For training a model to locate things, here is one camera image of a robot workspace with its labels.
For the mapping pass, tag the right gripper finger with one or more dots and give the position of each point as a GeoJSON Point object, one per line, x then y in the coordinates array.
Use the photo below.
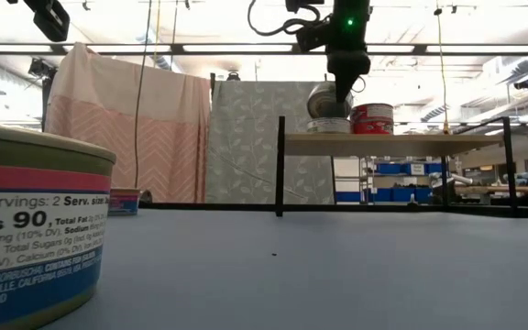
{"type": "Point", "coordinates": [346, 87]}

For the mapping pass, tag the red label seafood can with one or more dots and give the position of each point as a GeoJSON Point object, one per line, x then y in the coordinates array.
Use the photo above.
{"type": "Point", "coordinates": [371, 111]}
{"type": "Point", "coordinates": [371, 127]}

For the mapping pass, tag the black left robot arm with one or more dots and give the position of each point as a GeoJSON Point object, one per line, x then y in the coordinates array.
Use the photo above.
{"type": "Point", "coordinates": [51, 20]}

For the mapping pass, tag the wooden shelf with black legs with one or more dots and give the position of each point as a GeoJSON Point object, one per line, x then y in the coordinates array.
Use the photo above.
{"type": "Point", "coordinates": [383, 146]}

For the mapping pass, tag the white storage rack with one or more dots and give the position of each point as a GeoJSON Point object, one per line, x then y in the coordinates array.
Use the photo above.
{"type": "Point", "coordinates": [346, 167]}

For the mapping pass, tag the blue storage bin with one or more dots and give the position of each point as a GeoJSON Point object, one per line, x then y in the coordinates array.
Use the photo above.
{"type": "Point", "coordinates": [388, 168]}
{"type": "Point", "coordinates": [433, 168]}
{"type": "Point", "coordinates": [348, 197]}
{"type": "Point", "coordinates": [401, 195]}

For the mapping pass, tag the small black dome lamp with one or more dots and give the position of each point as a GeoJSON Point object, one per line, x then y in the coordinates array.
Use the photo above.
{"type": "Point", "coordinates": [233, 76]}

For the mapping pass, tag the green leaf pattern cloth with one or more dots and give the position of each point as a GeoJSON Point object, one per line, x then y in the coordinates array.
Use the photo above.
{"type": "Point", "coordinates": [241, 137]}

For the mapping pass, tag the black spotlight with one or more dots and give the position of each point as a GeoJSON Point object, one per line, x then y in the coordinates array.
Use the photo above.
{"type": "Point", "coordinates": [524, 83]}

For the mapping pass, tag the wooden workbench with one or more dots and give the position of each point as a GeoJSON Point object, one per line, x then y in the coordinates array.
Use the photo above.
{"type": "Point", "coordinates": [498, 189]}

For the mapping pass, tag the pink chevron cloth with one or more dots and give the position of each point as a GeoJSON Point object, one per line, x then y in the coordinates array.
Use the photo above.
{"type": "Point", "coordinates": [154, 137]}

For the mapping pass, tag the blue table mat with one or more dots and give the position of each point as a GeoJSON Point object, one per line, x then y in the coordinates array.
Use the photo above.
{"type": "Point", "coordinates": [291, 284]}

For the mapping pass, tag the salmon can with gold lid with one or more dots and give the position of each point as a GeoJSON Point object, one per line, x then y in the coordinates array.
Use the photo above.
{"type": "Point", "coordinates": [124, 204]}

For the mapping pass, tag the black tripod light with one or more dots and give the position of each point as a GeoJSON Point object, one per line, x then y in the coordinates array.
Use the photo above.
{"type": "Point", "coordinates": [39, 69]}

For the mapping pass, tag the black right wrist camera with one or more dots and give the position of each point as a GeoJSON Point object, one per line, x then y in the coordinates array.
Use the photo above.
{"type": "Point", "coordinates": [314, 39]}

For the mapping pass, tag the black rig frame beam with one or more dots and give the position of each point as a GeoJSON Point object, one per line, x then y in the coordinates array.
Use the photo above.
{"type": "Point", "coordinates": [227, 48]}

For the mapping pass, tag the black table frame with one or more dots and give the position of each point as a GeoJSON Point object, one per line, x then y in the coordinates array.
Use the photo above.
{"type": "Point", "coordinates": [209, 206]}

